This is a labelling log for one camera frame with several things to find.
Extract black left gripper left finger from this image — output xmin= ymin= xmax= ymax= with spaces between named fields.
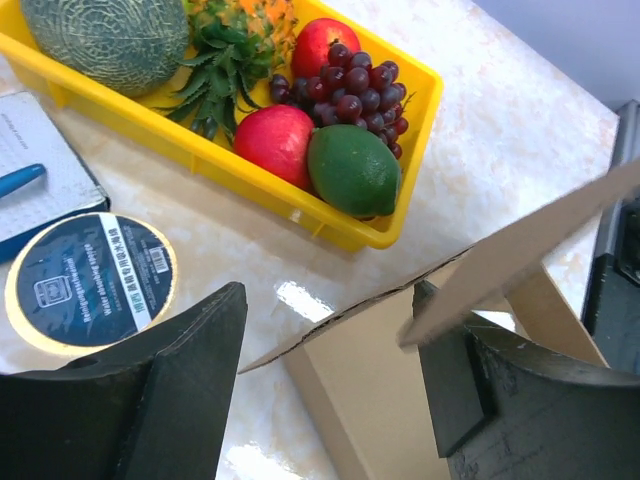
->
xmin=1 ymin=282 xmax=248 ymax=479

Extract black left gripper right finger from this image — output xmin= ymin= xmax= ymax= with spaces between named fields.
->
xmin=419 ymin=279 xmax=639 ymax=479

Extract brown cardboard box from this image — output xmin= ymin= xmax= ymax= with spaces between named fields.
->
xmin=252 ymin=161 xmax=639 ymax=479

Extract blue razor box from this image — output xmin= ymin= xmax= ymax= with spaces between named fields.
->
xmin=1 ymin=91 xmax=111 ymax=263

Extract masking tape roll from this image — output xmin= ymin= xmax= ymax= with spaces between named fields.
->
xmin=4 ymin=212 xmax=178 ymax=356

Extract yellow plastic tray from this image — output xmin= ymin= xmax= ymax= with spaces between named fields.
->
xmin=1 ymin=1 xmax=444 ymax=252

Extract green avocado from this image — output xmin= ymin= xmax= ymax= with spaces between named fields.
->
xmin=307 ymin=124 xmax=402 ymax=219

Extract red tomato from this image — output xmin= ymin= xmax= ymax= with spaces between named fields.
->
xmin=233 ymin=105 xmax=315 ymax=190

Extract dark purple grapes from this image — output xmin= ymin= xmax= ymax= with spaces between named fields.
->
xmin=269 ymin=42 xmax=412 ymax=159

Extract green melon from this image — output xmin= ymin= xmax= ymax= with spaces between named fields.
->
xmin=20 ymin=1 xmax=189 ymax=98

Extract small orange pineapple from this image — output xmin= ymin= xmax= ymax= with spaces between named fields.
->
xmin=156 ymin=1 xmax=298 ymax=143

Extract red apple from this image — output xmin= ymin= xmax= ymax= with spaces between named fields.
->
xmin=291 ymin=18 xmax=360 ymax=78

